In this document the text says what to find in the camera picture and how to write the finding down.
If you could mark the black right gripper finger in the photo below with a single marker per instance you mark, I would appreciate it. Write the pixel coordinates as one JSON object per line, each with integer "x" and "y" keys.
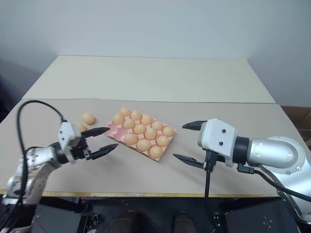
{"x": 188, "y": 160}
{"x": 194, "y": 125}

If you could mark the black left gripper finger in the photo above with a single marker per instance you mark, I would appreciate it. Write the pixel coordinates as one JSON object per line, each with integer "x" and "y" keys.
{"x": 96, "y": 132}
{"x": 103, "y": 151}

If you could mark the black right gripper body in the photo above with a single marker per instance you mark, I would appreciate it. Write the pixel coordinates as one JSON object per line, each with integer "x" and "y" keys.
{"x": 210, "y": 160}

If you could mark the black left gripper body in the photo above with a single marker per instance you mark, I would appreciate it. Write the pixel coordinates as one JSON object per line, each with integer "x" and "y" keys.
{"x": 79, "y": 150}

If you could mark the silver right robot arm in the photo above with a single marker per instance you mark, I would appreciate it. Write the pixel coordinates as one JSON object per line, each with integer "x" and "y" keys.
{"x": 279, "y": 150}

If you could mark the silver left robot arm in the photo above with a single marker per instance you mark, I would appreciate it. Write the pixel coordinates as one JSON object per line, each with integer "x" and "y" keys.
{"x": 36, "y": 155}

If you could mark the tan egg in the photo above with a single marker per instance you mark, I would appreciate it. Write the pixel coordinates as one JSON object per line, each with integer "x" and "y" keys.
{"x": 88, "y": 118}
{"x": 136, "y": 114}
{"x": 125, "y": 111}
{"x": 131, "y": 139}
{"x": 157, "y": 125}
{"x": 129, "y": 124}
{"x": 143, "y": 144}
{"x": 168, "y": 131}
{"x": 80, "y": 126}
{"x": 155, "y": 151}
{"x": 139, "y": 129}
{"x": 162, "y": 140}
{"x": 146, "y": 119}
{"x": 118, "y": 119}
{"x": 150, "y": 133}

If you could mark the pink egg tray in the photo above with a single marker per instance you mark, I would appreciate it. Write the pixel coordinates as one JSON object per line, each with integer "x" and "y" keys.
{"x": 114, "y": 132}

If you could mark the dark brown rounded shape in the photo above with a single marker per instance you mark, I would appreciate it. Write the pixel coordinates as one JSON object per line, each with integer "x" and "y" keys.
{"x": 184, "y": 222}

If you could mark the black angular panel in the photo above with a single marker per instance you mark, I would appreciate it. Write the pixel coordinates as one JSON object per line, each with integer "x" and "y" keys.
{"x": 56, "y": 218}
{"x": 262, "y": 218}

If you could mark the brown cardboard box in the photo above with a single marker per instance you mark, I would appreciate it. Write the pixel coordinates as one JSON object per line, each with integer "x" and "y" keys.
{"x": 298, "y": 116}

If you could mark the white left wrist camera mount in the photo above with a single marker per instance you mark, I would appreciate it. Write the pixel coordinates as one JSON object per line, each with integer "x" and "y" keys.
{"x": 66, "y": 133}

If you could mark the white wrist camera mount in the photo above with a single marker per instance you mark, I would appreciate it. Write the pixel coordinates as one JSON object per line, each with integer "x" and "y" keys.
{"x": 66, "y": 133}
{"x": 216, "y": 138}

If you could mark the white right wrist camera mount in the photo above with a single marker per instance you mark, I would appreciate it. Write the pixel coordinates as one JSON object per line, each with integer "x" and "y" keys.
{"x": 216, "y": 138}

